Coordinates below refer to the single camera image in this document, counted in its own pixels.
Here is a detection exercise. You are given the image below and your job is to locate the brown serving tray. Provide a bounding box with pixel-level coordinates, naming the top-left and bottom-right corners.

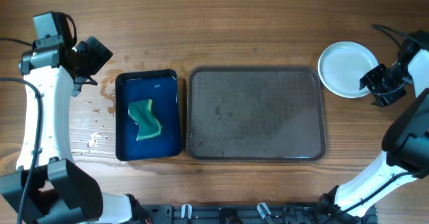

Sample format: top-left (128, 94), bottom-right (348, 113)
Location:
top-left (186, 66), bottom-right (327, 162)

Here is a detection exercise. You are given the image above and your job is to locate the green yellow sponge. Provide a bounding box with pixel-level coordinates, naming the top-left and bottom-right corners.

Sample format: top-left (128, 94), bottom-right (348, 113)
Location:
top-left (128, 99), bottom-right (162, 141)

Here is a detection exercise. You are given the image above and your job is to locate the black water tray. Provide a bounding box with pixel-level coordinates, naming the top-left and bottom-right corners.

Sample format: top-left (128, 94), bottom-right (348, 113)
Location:
top-left (115, 69), bottom-right (182, 162)

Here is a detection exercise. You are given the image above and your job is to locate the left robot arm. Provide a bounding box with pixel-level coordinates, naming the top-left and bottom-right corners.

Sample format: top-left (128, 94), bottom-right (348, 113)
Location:
top-left (1, 11), bottom-right (152, 223)

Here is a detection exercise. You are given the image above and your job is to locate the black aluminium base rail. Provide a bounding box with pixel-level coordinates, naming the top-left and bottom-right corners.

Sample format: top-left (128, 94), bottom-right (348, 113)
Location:
top-left (143, 203), bottom-right (379, 224)

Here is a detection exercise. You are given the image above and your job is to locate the white plate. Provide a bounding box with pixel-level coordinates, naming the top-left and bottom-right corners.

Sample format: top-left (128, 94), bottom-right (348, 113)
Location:
top-left (318, 42), bottom-right (379, 99)

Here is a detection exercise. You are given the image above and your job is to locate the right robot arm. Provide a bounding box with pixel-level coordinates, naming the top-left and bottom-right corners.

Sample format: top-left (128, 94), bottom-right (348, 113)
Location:
top-left (310, 25), bottom-right (428, 223)

